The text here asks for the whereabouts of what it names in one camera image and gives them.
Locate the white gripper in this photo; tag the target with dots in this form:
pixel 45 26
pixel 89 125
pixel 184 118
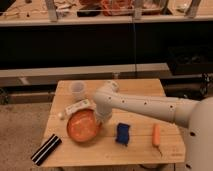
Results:
pixel 102 119

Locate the orange ceramic bowl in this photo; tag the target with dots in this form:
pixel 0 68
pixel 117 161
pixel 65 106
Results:
pixel 82 126

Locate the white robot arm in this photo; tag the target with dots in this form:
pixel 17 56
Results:
pixel 196 116

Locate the blue sponge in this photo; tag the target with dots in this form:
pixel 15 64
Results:
pixel 122 134

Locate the clear plastic cup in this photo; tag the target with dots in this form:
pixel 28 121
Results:
pixel 77 89

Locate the wooden folding table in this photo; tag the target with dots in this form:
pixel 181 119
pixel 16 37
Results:
pixel 103 150

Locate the orange carrot toy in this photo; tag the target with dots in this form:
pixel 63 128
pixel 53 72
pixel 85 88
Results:
pixel 156 137

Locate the black bin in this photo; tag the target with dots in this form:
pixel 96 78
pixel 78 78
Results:
pixel 189 60

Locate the wooden shelf with clutter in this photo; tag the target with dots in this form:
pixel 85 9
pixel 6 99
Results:
pixel 81 12

